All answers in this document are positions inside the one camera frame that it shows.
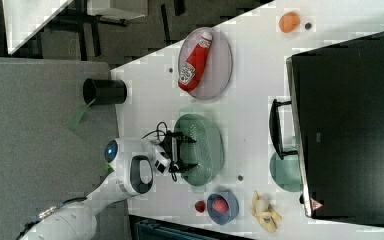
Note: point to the red ketchup bottle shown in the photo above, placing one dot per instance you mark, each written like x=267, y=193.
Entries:
x=194, y=66

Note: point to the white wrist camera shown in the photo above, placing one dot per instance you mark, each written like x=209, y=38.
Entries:
x=161, y=160

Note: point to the grey round plate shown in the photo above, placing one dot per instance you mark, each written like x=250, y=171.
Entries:
x=218, y=66

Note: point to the red toy strawberry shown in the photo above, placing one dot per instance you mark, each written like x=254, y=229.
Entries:
x=200, y=206

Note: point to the red toy fruit in bowl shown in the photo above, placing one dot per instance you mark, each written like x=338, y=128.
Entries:
x=220, y=205

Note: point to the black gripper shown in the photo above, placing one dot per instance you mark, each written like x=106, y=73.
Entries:
x=169, y=145

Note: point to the orange toy fruit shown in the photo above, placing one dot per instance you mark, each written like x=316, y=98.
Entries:
x=289, y=22

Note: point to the peeled toy banana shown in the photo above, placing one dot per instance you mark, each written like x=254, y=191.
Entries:
x=265, y=215

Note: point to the blue bowl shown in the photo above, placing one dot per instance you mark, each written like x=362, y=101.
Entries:
x=223, y=218

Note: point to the mint green plastic strainer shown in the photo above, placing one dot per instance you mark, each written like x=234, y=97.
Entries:
x=206, y=153

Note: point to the mint green cup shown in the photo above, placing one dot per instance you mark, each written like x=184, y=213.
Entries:
x=285, y=172

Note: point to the black utensil holder cup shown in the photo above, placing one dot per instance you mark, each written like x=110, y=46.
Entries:
x=104, y=92

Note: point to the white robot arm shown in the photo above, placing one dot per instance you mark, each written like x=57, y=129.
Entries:
x=133, y=162

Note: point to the black silver toaster oven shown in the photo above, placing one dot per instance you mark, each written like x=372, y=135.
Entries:
x=337, y=102

